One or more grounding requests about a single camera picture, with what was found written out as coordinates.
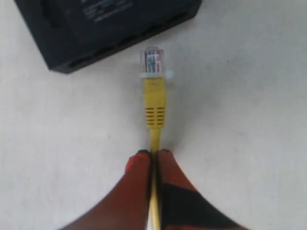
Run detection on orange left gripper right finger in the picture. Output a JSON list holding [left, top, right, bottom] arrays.
[[158, 149, 245, 230]]

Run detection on yellow ethernet cable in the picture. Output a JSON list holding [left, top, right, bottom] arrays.
[[140, 45, 174, 230]]

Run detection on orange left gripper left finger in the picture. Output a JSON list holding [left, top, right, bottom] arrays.
[[63, 150, 151, 230]]

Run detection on small black network box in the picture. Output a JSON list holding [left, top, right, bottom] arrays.
[[16, 0, 201, 74]]

